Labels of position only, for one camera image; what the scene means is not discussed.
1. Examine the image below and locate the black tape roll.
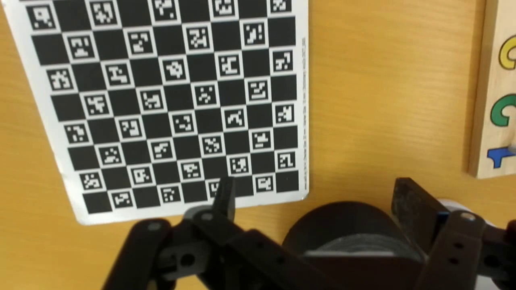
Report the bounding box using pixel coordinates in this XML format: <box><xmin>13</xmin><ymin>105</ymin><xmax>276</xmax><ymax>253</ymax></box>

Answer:
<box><xmin>281</xmin><ymin>200</ymin><xmax>429</xmax><ymax>260</ymax></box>

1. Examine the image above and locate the black white marker board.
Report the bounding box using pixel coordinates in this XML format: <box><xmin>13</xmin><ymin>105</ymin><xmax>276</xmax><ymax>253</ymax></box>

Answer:
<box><xmin>0</xmin><ymin>0</ymin><xmax>313</xmax><ymax>228</ymax></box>

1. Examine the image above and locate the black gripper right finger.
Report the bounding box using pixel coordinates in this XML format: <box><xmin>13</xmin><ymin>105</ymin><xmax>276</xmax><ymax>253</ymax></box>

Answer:
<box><xmin>391</xmin><ymin>176</ymin><xmax>516</xmax><ymax>290</ymax></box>

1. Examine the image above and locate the wooden number puzzle board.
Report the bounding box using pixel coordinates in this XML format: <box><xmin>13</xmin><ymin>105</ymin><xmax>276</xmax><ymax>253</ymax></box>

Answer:
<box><xmin>467</xmin><ymin>0</ymin><xmax>516</xmax><ymax>181</ymax></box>

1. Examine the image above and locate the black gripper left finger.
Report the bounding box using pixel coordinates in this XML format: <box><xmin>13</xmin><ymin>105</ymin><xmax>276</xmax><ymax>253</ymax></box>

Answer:
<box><xmin>102</xmin><ymin>176</ymin><xmax>336</xmax><ymax>290</ymax></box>

